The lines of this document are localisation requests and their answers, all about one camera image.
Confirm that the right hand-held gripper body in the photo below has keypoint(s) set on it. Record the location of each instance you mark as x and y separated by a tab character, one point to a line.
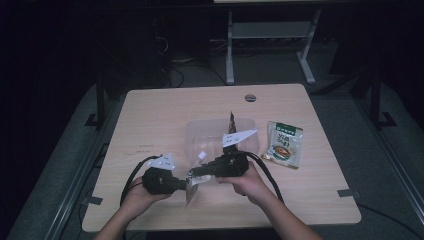
230	163

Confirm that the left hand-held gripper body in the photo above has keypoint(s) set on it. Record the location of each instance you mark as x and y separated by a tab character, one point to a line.
160	180

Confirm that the torn white packet piece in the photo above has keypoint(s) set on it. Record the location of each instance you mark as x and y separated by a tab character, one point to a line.
202	155

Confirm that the clear plastic container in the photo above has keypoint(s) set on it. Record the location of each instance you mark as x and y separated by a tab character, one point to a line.
213	136

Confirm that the person's left hand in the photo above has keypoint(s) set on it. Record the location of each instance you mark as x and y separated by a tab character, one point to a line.
140	198

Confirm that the person's right hand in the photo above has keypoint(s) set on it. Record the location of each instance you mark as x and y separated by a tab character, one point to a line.
248	186

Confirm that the green snack packet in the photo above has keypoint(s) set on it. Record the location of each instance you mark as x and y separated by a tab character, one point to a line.
283	145

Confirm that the grey table grommet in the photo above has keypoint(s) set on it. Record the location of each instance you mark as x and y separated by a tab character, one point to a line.
250	98

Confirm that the grey tape strip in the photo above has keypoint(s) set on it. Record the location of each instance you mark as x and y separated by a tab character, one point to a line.
348	193
92	200

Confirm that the black metal stand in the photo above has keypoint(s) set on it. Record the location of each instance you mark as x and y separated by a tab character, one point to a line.
100	103
376	100

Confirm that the white metal desk frame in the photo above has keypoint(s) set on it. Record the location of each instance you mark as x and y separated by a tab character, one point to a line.
266	30

